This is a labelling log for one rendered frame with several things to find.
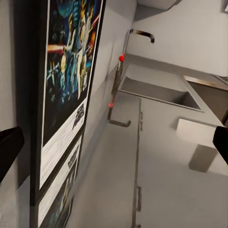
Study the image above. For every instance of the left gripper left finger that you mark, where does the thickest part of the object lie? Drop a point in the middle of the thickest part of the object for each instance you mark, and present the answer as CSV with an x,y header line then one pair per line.
x,y
11,142

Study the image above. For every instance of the drop in sink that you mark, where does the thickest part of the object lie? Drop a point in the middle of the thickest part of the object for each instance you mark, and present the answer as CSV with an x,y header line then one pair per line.
x,y
153,84

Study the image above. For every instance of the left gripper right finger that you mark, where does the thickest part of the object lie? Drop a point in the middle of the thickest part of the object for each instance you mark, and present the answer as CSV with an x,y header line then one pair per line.
x,y
220,140

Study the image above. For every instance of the poster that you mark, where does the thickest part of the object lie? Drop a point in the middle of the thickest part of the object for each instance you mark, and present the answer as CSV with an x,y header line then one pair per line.
x,y
65,39

